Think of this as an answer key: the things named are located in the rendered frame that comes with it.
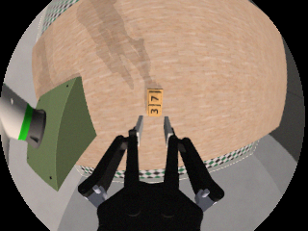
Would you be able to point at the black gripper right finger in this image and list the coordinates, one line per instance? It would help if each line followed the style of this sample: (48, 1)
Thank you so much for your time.
(199, 175)

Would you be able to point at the orange cube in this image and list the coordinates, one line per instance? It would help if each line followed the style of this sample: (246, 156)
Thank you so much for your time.
(154, 97)
(154, 110)

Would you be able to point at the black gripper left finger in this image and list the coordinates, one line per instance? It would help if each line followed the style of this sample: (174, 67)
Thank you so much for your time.
(95, 187)

